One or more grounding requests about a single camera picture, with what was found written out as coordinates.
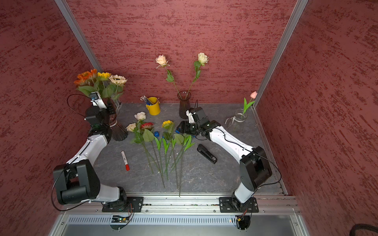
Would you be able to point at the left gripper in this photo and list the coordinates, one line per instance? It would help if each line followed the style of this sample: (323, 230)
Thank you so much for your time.
(112, 111)

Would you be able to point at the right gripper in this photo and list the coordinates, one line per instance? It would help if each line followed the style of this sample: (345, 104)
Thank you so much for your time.
(185, 128)

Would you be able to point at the cream rose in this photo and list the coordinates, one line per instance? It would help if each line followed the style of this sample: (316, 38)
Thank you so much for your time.
(202, 60)
(138, 130)

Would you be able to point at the orange gerbera flower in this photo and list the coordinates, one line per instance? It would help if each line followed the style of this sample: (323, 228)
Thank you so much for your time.
(85, 82)

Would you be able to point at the large yellow sunflower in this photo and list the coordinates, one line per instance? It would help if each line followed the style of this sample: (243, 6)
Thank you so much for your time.
(102, 83)

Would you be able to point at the cream gerbera flower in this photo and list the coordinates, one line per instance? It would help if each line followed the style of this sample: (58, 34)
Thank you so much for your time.
(116, 86)

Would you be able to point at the white rose top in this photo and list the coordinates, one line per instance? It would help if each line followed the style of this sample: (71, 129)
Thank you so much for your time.
(140, 116)

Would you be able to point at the pink tulip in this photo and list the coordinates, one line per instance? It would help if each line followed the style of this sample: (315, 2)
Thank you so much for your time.
(248, 104)

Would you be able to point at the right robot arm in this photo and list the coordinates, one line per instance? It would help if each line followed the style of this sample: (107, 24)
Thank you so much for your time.
(254, 167)

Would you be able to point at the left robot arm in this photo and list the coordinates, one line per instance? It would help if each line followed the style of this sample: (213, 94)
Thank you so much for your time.
(76, 181)

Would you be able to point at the black stapler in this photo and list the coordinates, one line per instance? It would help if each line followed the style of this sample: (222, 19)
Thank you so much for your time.
(204, 151)

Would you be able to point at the left dark glass vase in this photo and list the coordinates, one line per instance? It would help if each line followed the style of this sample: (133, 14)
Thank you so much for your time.
(119, 132)

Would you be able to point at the middle dark ribbed vase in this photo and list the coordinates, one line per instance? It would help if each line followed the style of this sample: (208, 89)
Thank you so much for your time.
(184, 106)

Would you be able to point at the clear glass vase with ribbon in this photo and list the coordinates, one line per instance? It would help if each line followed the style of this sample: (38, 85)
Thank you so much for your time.
(235, 124)

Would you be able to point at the blue tulip far left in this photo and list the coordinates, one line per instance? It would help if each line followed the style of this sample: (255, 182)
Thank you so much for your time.
(158, 145)

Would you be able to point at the yellow pen cup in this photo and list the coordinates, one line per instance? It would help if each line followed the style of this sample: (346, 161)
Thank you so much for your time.
(153, 108)

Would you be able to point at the pens in cup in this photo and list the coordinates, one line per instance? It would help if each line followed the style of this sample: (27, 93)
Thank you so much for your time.
(146, 100)

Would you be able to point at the red white marker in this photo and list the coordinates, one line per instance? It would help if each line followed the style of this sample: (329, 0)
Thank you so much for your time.
(125, 160)

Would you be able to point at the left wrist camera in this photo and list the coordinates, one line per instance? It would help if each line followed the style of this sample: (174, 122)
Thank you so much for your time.
(97, 100)

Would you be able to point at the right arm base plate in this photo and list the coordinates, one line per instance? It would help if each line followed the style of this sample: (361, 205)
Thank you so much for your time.
(232, 205)

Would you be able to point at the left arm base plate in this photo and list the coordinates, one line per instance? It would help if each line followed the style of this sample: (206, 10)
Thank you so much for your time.
(130, 204)

